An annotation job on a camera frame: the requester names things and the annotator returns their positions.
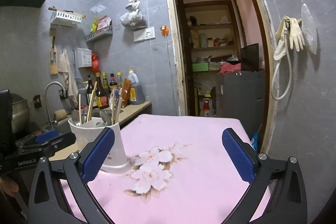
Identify dark bamboo chopstick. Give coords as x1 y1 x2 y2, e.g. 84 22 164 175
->
86 82 97 122

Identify grey wall shelf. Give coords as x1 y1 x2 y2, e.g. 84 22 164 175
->
85 25 113 42

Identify large metal spoon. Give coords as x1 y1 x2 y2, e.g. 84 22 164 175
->
100 110 112 126

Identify white hose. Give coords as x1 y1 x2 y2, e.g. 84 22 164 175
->
270 29 293 101

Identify wooden shelf unit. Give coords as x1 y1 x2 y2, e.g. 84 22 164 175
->
180 0 240 116

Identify person left hand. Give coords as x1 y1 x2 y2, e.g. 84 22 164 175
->
0 176 19 196

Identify white wall basket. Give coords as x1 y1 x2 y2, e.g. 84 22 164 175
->
48 7 86 27

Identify small metal spoon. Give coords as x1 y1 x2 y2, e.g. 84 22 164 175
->
71 110 81 126

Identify pink floral tablecloth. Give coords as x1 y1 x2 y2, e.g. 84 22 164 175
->
59 113 272 224

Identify dark grey cabinet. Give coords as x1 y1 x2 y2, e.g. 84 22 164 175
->
215 71 265 138

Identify orange snack bag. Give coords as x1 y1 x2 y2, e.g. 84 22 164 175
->
121 78 131 107

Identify white wall box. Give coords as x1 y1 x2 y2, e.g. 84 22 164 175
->
77 48 92 68

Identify light bamboo chopstick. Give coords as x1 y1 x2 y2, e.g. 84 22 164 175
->
78 93 82 125
111 86 117 124

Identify rubber gloves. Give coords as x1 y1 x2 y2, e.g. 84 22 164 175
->
273 16 305 61

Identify white wall socket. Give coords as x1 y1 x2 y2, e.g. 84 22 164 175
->
133 27 155 42

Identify red plastic bag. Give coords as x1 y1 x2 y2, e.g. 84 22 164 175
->
91 53 100 73

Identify wooden knife block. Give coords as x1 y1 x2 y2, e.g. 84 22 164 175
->
49 28 58 75

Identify hanging plastic bag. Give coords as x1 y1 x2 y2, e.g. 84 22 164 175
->
119 0 147 30

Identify hanging dish towel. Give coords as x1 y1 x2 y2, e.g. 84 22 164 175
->
58 48 79 106

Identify cooking oil jug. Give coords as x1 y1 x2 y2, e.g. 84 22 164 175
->
127 69 145 105

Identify chrome kitchen faucet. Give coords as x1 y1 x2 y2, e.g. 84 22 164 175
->
43 81 70 128

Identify dark soy sauce bottle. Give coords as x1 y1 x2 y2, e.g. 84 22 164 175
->
96 72 109 109

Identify clear hanging bag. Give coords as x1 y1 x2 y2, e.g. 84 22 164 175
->
301 3 317 55

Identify white plastic utensil holder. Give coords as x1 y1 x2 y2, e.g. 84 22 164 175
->
68 118 131 176

